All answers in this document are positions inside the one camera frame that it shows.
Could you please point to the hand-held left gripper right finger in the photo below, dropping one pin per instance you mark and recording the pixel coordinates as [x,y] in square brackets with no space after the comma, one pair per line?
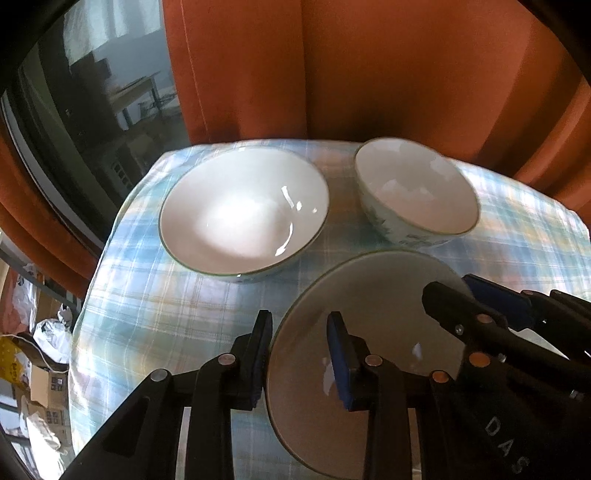
[339,364]

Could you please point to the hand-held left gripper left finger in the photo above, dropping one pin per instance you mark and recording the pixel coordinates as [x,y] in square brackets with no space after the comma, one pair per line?
[258,350]

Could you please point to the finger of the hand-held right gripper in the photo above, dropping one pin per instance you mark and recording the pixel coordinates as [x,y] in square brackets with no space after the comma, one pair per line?
[503,304]
[448,304]

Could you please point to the white floral ceramic bowl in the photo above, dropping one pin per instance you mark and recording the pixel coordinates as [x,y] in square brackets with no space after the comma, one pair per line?
[240,217]
[378,295]
[415,184]

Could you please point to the blue plaid tablecloth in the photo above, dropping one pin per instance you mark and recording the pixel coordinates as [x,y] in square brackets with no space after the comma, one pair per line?
[161,314]

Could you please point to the white plastic bag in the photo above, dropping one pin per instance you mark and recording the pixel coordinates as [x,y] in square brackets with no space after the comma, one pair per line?
[51,341]

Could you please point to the cardboard box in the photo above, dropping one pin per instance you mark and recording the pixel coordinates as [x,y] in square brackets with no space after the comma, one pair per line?
[48,387]

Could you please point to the yellow packet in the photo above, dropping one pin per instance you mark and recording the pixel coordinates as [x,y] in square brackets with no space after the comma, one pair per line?
[11,357]

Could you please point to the orange curtain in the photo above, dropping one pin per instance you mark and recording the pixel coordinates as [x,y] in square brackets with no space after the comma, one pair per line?
[369,69]
[27,207]

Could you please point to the dark glass window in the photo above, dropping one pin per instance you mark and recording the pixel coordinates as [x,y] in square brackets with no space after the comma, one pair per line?
[92,92]

